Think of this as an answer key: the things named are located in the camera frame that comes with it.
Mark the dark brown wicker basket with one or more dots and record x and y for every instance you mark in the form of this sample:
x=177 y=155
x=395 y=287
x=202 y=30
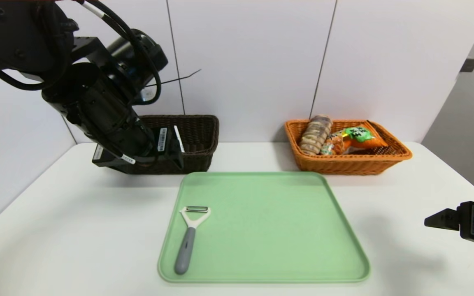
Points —
x=198 y=135

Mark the orange snack bag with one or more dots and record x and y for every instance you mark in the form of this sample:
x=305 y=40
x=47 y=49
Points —
x=358 y=137

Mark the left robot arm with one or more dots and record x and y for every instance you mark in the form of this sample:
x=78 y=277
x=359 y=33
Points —
x=97 y=102

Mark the purple swirl bread roll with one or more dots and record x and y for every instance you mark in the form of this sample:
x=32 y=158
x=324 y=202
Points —
x=315 y=133

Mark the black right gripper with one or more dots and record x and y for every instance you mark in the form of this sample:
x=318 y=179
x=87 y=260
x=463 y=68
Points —
x=472 y=220

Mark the white pen black tip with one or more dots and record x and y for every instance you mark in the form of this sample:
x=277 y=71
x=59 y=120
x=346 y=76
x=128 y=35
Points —
x=178 y=139

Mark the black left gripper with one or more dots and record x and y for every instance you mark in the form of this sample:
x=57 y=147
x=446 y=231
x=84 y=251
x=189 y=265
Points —
x=165 y=144

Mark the light green plastic tray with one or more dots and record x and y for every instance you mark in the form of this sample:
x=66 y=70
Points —
x=270 y=234

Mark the orange wicker basket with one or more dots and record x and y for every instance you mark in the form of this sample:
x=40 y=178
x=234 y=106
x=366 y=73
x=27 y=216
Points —
x=381 y=158

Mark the black wall fixture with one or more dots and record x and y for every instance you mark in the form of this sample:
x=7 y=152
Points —
x=468 y=65

